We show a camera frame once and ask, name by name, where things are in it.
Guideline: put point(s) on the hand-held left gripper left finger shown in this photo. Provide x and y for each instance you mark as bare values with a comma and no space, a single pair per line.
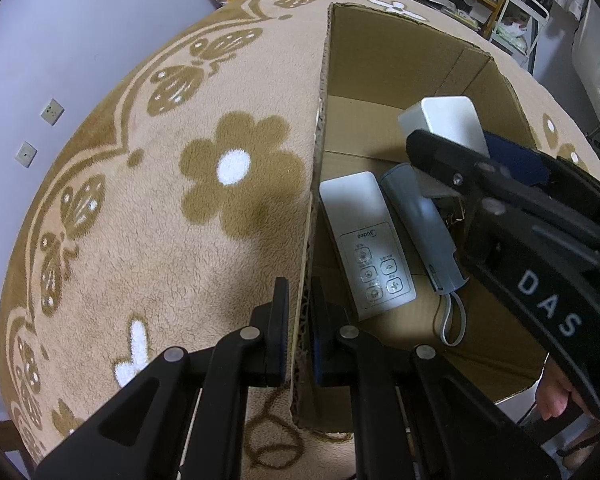
275,340

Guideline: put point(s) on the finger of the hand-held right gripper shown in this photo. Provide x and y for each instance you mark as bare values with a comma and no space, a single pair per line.
515,160
440,157

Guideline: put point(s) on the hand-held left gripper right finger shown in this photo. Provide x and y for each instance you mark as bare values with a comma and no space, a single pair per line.
319,355

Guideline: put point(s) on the white charger adapter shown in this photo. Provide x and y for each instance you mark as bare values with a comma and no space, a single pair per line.
440,117

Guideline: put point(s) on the cardboard box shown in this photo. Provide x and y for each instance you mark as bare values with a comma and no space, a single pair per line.
480,360

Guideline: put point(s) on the white remote control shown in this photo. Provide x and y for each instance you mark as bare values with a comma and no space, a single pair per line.
365,245

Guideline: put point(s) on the person's right hand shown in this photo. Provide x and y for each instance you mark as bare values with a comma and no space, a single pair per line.
555,395

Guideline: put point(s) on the white metal cart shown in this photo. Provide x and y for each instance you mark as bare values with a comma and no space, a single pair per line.
522,5

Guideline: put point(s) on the wall socket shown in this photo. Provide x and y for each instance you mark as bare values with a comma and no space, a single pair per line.
52,111
25,154

